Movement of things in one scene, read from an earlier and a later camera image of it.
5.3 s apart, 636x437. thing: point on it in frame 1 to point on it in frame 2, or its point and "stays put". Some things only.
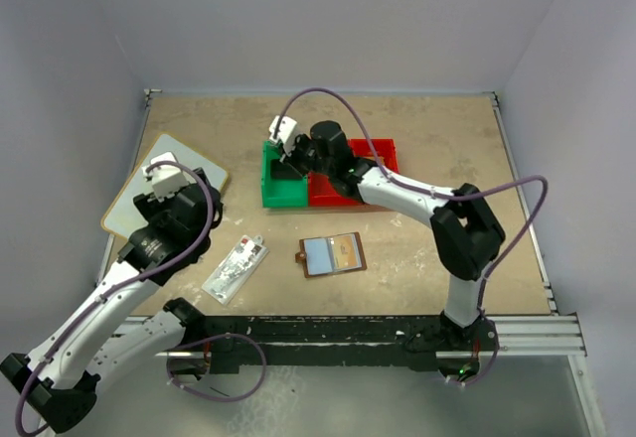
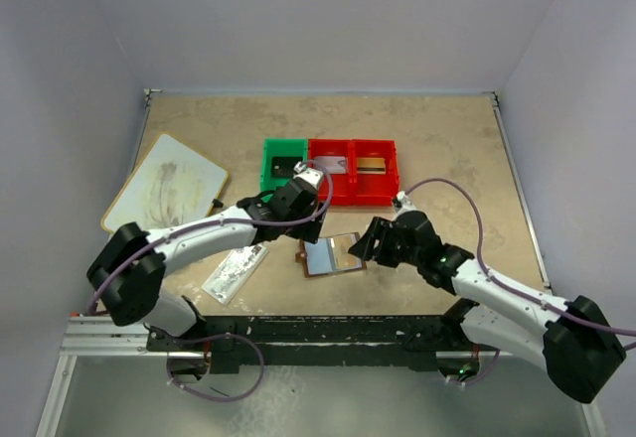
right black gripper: x=290 y=160 to x=383 y=240
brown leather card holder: x=330 y=255 stays put
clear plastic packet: x=237 y=269 stays put
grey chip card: x=283 y=171 stays put
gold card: x=345 y=251 stays put
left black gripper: x=147 y=204 to x=312 y=220
